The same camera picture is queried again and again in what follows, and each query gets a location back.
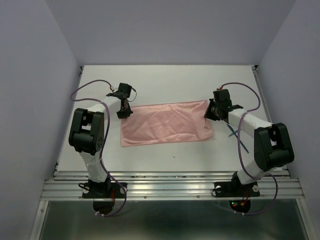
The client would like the pink satin napkin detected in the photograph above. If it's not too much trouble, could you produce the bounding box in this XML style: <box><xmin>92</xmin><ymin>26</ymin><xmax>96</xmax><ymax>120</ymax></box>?
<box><xmin>120</xmin><ymin>100</ymin><xmax>214</xmax><ymax>147</ymax></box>

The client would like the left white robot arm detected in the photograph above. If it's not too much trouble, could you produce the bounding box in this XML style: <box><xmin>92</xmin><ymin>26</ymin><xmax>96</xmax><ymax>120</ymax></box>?
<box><xmin>68</xmin><ymin>83</ymin><xmax>135</xmax><ymax>199</ymax></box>

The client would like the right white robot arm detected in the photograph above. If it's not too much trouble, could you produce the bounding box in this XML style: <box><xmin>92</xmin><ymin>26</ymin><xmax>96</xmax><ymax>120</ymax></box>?
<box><xmin>204</xmin><ymin>89</ymin><xmax>295</xmax><ymax>198</ymax></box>

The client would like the teal plastic spoon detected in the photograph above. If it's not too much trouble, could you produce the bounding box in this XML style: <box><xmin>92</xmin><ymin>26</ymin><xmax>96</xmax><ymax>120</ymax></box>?
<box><xmin>226</xmin><ymin>124</ymin><xmax>250</xmax><ymax>154</ymax></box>

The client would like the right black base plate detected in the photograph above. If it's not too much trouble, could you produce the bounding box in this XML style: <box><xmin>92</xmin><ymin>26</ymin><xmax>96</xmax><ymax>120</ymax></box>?
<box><xmin>211</xmin><ymin>181</ymin><xmax>260</xmax><ymax>198</ymax></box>

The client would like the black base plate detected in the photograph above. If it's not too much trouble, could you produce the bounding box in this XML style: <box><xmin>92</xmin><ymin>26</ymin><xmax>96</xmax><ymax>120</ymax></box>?
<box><xmin>78</xmin><ymin>181</ymin><xmax>125</xmax><ymax>199</ymax></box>
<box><xmin>211</xmin><ymin>181</ymin><xmax>260</xmax><ymax>198</ymax></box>

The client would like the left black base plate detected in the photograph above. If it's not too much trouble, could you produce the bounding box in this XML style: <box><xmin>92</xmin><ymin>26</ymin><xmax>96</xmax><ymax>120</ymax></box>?
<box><xmin>78</xmin><ymin>181</ymin><xmax>125</xmax><ymax>199</ymax></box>

